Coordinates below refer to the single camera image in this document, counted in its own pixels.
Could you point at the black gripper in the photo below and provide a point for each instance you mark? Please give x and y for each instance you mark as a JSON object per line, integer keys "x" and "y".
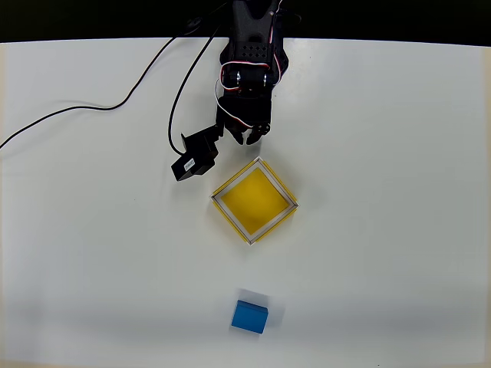
{"x": 245, "y": 122}

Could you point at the blue block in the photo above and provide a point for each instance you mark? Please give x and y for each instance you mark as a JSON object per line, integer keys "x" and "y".
{"x": 249, "y": 318}

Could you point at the yellow square tray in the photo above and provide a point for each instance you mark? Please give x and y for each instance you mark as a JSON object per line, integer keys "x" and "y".
{"x": 255, "y": 199}

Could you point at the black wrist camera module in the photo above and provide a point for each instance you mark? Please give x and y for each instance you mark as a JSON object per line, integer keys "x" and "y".
{"x": 195, "y": 157}

